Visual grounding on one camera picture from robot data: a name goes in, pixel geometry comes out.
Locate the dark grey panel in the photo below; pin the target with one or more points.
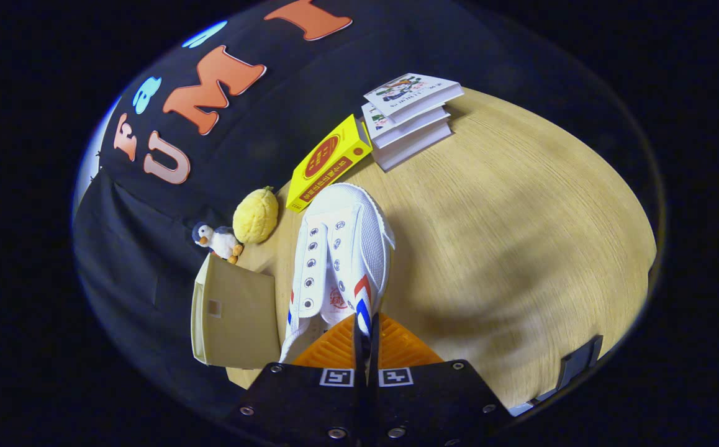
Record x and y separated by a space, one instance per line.
577 363

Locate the white illustrated cover book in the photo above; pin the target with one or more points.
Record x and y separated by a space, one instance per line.
409 90

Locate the white canvas shoe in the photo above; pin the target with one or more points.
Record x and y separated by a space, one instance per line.
347 236

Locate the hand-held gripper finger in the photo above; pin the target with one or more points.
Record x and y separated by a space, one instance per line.
358 354
372 354

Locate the yellow plush ball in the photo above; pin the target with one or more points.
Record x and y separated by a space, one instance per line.
255 216

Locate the yellow book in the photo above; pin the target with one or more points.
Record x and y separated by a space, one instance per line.
325 164

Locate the penguin plush toy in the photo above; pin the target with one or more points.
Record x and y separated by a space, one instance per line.
223 242

